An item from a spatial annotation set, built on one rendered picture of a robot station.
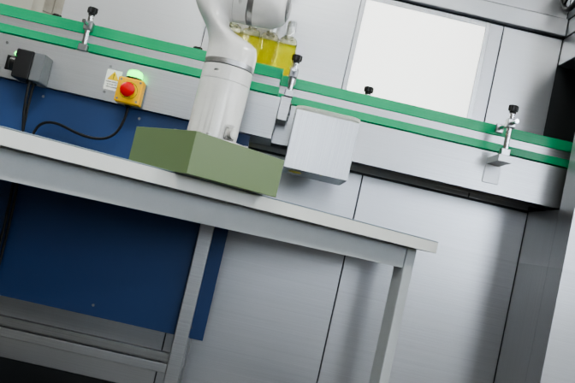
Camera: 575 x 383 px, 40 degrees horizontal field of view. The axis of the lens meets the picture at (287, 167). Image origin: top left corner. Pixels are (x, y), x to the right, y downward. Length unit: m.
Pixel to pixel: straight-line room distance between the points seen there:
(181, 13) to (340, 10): 0.52
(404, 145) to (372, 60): 0.36
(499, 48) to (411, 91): 0.34
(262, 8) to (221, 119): 0.28
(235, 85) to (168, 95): 0.46
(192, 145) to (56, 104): 0.75
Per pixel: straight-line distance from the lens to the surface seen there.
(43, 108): 2.34
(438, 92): 2.59
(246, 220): 1.88
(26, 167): 1.60
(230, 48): 1.84
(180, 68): 2.29
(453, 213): 2.59
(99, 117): 2.30
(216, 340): 2.54
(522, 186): 2.43
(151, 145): 1.80
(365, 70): 2.56
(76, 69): 2.32
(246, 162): 1.74
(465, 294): 2.61
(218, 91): 1.82
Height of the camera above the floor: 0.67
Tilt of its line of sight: 5 degrees up
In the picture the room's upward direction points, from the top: 13 degrees clockwise
